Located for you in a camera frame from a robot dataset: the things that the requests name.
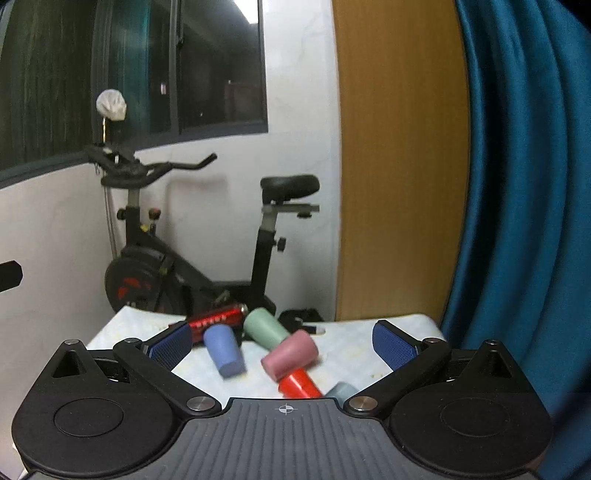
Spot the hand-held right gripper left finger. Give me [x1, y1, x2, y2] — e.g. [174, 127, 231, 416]
[37, 322, 221, 418]

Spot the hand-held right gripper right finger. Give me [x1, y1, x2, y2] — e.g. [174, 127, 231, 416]
[345, 320, 529, 417]

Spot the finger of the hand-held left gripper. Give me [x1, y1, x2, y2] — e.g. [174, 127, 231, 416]
[0, 261, 24, 292]

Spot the light blue cup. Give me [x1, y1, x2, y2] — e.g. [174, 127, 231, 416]
[324, 381, 361, 407]

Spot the green cup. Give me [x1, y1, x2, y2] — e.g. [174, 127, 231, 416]
[243, 307, 293, 352]

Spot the pink cup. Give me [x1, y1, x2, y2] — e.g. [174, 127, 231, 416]
[261, 329, 320, 382]

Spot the red cup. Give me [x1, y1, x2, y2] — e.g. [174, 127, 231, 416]
[278, 368, 324, 400]

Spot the red can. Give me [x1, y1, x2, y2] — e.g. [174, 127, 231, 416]
[185, 303, 250, 346]

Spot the black exercise bike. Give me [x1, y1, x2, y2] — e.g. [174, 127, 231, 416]
[84, 144, 321, 326]

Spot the wooden panel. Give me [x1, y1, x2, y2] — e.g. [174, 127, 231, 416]
[332, 0, 477, 323]

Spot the teal curtain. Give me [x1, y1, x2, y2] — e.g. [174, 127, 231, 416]
[438, 0, 591, 480]

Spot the white cloth bundle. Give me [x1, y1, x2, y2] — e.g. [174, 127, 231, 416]
[96, 90, 127, 121]

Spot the dark framed window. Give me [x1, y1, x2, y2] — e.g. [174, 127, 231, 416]
[0, 0, 269, 186]

